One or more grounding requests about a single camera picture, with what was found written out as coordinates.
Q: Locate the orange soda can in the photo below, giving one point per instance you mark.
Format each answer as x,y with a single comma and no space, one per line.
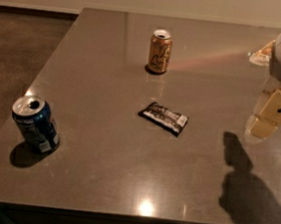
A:
159,54

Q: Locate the blue soda can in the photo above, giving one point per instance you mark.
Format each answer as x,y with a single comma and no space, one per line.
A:
33,117

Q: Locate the black snack bar wrapper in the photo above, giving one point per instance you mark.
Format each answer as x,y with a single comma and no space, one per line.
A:
174,122

